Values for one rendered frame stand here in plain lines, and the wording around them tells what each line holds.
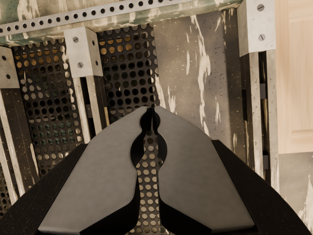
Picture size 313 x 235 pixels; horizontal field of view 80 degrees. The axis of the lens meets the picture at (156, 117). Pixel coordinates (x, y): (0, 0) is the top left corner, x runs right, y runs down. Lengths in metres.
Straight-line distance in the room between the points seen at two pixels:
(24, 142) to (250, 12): 0.74
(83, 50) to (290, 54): 0.54
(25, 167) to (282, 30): 0.84
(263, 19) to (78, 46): 0.46
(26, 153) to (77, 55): 0.37
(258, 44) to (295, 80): 0.16
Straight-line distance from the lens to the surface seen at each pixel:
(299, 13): 0.64
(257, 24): 0.54
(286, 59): 0.61
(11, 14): 0.73
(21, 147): 0.74
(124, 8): 0.56
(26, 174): 0.76
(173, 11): 0.55
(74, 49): 0.57
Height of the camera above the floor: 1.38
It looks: 30 degrees down
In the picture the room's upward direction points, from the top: 179 degrees clockwise
